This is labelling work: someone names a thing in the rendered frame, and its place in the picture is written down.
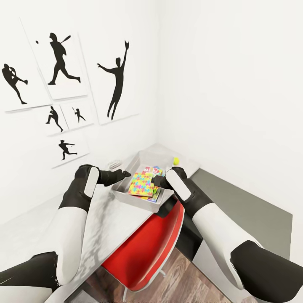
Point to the toy box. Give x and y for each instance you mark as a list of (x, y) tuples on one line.
[(142, 160)]

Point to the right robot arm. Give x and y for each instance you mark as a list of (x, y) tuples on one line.
[(268, 277)]

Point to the desk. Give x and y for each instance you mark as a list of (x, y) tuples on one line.
[(111, 222)]

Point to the jigsaw puzzle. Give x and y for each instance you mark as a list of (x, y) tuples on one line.
[(141, 185), (155, 189)]

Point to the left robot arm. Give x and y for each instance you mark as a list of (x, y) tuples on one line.
[(56, 257)]

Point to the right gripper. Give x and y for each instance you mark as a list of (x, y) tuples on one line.
[(158, 181)]

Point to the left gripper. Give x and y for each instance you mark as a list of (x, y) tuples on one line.
[(115, 176)]

